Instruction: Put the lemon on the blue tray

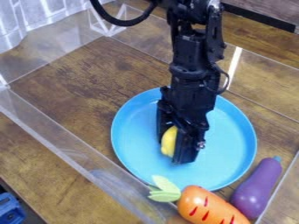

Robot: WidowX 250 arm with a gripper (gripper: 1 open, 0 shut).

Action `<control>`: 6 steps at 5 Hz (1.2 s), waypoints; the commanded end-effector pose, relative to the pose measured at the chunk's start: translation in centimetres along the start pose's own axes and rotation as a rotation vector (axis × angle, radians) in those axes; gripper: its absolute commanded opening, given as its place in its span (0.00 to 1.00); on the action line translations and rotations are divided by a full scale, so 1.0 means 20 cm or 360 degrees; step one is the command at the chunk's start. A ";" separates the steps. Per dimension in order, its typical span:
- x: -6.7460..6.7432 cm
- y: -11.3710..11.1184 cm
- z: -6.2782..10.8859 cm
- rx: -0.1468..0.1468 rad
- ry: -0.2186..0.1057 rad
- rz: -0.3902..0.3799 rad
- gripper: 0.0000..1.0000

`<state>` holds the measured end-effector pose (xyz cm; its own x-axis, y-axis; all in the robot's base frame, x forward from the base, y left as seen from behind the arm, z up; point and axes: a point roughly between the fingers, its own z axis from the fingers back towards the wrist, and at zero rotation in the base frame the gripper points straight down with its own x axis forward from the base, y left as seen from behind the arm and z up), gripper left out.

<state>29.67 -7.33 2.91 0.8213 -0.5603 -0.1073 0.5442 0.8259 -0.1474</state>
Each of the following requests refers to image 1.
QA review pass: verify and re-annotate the orange toy carrot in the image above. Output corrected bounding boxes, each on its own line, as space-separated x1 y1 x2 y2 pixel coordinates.
149 175 252 224

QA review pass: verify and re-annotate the blue round tray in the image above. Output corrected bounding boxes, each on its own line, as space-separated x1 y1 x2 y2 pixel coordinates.
111 88 258 191

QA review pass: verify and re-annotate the white curtain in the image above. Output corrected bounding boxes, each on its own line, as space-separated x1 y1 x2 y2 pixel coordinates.
0 0 90 54

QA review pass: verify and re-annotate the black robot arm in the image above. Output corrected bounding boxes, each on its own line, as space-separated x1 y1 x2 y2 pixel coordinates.
157 0 229 164

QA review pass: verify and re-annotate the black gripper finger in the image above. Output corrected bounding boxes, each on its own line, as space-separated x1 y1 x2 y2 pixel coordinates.
157 100 174 141
173 122 210 165

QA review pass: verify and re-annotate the clear acrylic enclosure wall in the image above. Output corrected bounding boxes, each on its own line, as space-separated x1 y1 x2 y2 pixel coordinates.
0 11 299 224

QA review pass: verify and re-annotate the blue object at corner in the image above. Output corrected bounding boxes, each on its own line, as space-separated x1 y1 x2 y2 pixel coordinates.
0 192 26 224

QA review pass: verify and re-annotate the purple toy eggplant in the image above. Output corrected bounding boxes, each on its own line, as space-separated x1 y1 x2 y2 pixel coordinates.
232 156 284 220

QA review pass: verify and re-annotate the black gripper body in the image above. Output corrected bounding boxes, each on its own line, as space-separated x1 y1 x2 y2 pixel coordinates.
161 64 229 126

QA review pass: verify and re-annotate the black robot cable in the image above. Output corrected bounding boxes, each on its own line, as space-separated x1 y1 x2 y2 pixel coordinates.
89 0 162 28

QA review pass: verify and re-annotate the yellow toy lemon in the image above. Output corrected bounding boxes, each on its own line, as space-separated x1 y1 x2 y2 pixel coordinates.
162 126 178 158

